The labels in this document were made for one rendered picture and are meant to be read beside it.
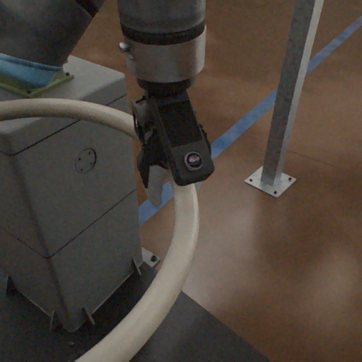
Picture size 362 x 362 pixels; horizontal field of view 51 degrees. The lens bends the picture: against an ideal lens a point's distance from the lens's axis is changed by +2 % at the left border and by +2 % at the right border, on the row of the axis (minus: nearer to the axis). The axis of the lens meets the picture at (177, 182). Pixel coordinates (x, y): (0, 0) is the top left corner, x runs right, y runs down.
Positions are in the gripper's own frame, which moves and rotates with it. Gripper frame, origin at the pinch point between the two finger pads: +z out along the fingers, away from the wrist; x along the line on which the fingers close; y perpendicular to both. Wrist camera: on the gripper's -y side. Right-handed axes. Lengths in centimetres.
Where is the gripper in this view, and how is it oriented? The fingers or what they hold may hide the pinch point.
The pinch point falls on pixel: (176, 198)
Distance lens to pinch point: 56.0
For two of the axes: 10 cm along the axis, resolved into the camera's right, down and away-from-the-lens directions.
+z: 0.2, 7.2, 6.9
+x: -9.3, 2.7, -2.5
